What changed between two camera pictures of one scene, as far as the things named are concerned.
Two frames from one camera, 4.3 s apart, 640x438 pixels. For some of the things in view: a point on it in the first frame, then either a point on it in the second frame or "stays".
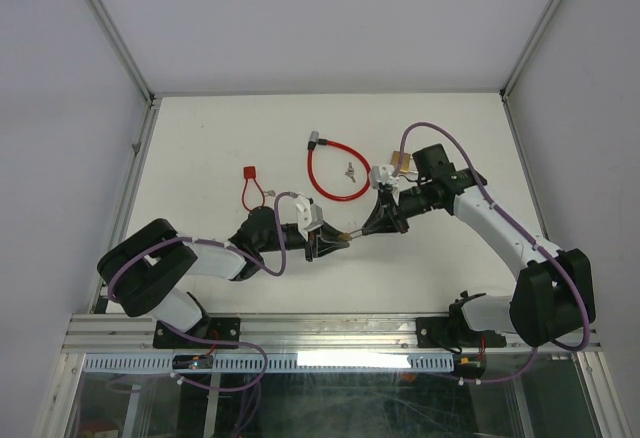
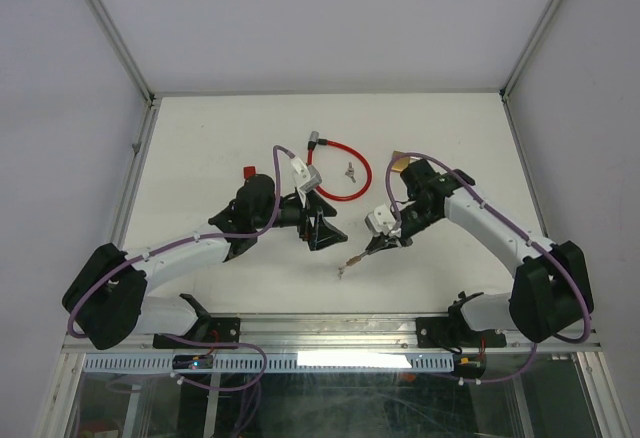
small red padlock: x=249 y=172 stays
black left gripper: x=320 y=246 to x=322 y=233
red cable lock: x=313 y=142 stays
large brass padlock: x=406 y=162 stays
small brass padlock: x=350 y=236 to x=353 y=260
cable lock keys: x=350 y=172 stays
